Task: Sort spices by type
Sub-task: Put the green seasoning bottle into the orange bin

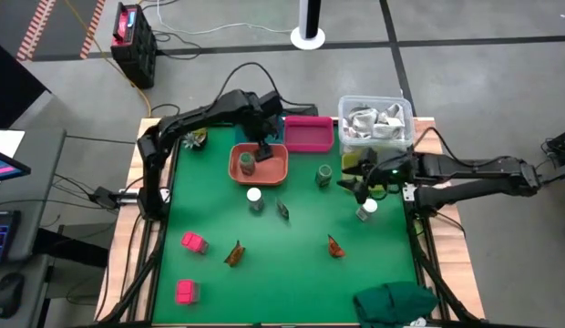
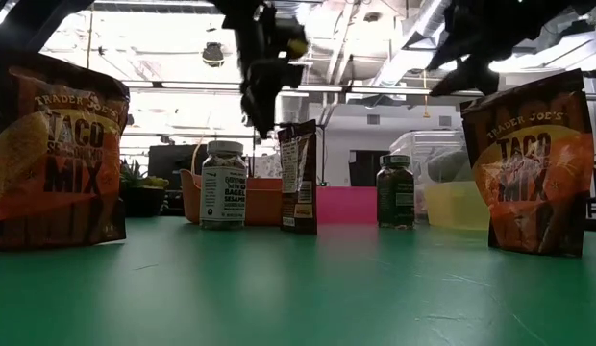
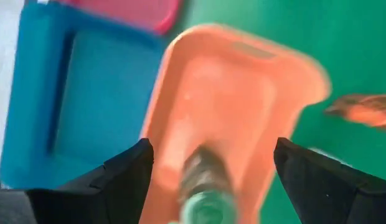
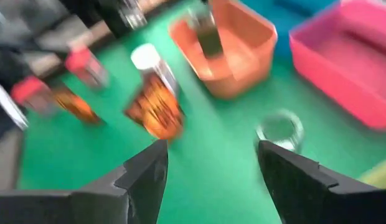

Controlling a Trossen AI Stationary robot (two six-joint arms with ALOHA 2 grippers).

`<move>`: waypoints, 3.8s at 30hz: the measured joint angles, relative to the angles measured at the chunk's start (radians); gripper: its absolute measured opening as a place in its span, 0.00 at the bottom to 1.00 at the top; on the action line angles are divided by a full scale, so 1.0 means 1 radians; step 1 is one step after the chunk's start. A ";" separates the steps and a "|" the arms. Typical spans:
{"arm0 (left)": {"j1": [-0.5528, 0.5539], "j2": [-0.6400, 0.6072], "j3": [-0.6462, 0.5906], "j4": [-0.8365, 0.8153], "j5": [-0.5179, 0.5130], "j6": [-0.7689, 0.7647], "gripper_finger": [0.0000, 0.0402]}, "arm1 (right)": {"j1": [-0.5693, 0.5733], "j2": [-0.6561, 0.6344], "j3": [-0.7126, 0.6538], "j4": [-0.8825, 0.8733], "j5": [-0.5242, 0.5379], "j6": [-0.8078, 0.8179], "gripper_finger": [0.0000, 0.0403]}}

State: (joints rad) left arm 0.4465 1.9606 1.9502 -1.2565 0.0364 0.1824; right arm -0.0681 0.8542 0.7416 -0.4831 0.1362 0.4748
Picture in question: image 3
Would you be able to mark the green-lidded spice jar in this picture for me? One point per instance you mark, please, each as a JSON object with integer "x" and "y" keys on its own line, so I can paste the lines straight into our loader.
{"x": 205, "y": 186}

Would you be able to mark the blue plastic bin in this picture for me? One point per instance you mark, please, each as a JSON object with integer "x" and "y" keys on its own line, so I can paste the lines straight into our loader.
{"x": 102, "y": 93}

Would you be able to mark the pink plastic bin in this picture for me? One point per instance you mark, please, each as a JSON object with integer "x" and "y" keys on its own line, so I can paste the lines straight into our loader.
{"x": 134, "y": 12}

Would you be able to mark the orange plastic bin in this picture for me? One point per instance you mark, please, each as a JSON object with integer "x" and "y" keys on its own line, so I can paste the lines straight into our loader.
{"x": 227, "y": 93}

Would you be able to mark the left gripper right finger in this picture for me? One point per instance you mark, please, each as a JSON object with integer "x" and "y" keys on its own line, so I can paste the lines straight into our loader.
{"x": 330, "y": 193}

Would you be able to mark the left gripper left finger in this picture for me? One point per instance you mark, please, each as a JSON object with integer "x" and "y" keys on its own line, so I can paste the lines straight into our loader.
{"x": 118, "y": 193}

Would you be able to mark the taco seasoning mix packet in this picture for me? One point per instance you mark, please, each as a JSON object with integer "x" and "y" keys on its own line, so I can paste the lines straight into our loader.
{"x": 364, "y": 112}

